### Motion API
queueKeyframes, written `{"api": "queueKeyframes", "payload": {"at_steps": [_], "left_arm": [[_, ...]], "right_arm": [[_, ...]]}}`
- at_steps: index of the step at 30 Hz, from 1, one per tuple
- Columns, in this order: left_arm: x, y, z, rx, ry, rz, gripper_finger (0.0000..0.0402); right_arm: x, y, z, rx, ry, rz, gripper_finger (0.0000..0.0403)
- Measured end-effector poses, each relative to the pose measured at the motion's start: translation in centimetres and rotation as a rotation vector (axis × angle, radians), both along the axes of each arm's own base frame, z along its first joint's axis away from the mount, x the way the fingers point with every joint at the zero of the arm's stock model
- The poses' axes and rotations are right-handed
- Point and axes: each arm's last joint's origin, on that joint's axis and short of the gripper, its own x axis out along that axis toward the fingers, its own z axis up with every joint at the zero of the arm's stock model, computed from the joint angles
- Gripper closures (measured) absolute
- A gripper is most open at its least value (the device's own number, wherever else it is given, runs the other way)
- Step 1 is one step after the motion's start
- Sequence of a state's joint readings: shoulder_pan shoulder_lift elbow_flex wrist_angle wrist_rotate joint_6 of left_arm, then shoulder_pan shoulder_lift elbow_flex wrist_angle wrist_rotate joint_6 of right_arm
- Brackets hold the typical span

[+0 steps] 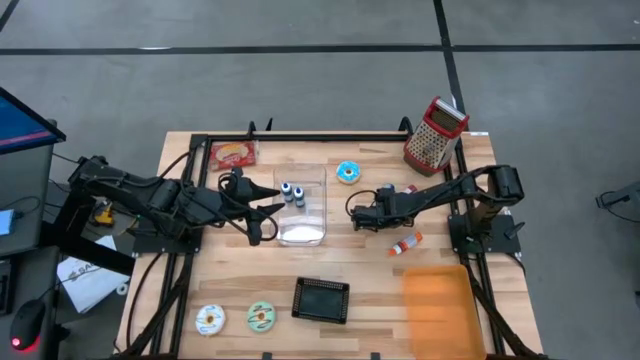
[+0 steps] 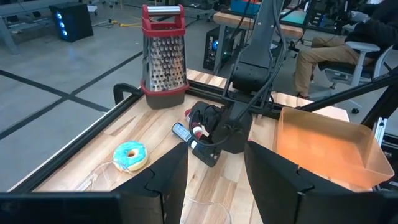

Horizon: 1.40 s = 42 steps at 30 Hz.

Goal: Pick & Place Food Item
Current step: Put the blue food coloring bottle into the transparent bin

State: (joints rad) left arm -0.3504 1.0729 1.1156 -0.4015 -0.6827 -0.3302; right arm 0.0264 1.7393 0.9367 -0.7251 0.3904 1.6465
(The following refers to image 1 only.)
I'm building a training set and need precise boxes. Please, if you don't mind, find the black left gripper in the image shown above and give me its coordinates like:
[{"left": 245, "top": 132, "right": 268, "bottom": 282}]
[{"left": 202, "top": 167, "right": 286, "bottom": 246}]

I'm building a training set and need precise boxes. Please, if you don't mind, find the orange-capped glue bottle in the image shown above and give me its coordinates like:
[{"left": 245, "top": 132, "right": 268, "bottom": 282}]
[{"left": 388, "top": 231, "right": 424, "bottom": 257}]

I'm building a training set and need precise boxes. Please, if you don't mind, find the blue frosted toy donut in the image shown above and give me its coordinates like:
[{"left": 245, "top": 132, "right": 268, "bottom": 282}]
[{"left": 335, "top": 160, "right": 363, "bottom": 186}]

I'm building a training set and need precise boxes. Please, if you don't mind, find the red snack packet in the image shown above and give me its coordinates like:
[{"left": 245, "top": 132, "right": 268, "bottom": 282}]
[{"left": 207, "top": 140, "right": 259, "bottom": 173}]

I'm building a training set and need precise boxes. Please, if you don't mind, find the green frosted toy donut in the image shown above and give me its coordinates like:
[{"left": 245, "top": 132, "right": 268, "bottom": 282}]
[{"left": 246, "top": 300, "right": 277, "bottom": 334}]

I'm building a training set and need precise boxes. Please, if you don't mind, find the white frosted toy donut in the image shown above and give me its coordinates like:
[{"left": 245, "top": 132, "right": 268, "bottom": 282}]
[{"left": 194, "top": 303, "right": 227, "bottom": 337}]

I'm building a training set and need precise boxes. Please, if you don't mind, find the clear plastic container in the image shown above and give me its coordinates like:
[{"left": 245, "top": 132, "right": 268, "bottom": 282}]
[{"left": 272, "top": 163, "right": 329, "bottom": 248}]

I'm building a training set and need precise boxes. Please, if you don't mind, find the metal box grater red trim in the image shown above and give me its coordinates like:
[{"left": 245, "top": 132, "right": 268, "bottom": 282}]
[{"left": 402, "top": 96, "right": 471, "bottom": 178}]

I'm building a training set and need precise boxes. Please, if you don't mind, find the black slotted plastic basket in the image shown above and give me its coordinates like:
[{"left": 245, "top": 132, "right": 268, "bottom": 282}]
[{"left": 291, "top": 276, "right": 351, "bottom": 326}]

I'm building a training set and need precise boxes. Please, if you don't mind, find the orange translucent tray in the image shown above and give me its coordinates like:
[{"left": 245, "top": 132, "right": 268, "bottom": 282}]
[{"left": 402, "top": 264, "right": 488, "bottom": 360}]

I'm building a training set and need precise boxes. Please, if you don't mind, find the yellow connector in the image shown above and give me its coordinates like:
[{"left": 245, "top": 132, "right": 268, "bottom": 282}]
[{"left": 93, "top": 202, "right": 115, "bottom": 229}]

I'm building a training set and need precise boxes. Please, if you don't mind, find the white paper bag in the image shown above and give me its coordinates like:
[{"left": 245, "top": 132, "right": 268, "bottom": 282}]
[{"left": 55, "top": 234, "right": 132, "bottom": 315}]

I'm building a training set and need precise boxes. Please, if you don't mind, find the dark computer desk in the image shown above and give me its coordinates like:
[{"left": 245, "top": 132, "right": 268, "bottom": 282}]
[{"left": 0, "top": 144, "right": 56, "bottom": 259}]

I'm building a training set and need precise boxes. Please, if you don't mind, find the computer monitor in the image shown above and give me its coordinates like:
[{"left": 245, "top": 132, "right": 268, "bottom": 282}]
[{"left": 0, "top": 86, "right": 67, "bottom": 156}]

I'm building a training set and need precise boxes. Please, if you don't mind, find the light blue box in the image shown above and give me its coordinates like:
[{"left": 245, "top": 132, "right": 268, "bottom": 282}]
[{"left": 0, "top": 208, "right": 17, "bottom": 237}]

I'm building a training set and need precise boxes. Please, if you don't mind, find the black computer mouse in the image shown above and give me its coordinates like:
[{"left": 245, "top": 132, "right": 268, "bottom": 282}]
[{"left": 9, "top": 298, "right": 47, "bottom": 352}]

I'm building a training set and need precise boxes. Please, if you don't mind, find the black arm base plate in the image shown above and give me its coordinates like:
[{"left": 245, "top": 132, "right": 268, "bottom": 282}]
[
  {"left": 131, "top": 217, "right": 205, "bottom": 255},
  {"left": 447, "top": 213, "right": 522, "bottom": 255}
]

